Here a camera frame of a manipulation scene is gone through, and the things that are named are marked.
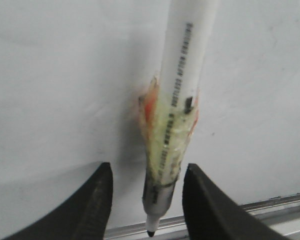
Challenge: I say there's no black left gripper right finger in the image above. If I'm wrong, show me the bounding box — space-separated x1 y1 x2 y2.
182 163 285 240

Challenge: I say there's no white whiteboard with aluminium frame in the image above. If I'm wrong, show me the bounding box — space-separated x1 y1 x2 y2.
0 0 300 239

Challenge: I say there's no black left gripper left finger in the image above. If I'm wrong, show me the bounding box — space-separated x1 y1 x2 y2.
5 162 113 240

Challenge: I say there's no black whiteboard marker with magnet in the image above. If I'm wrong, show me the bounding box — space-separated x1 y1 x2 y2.
139 0 219 237

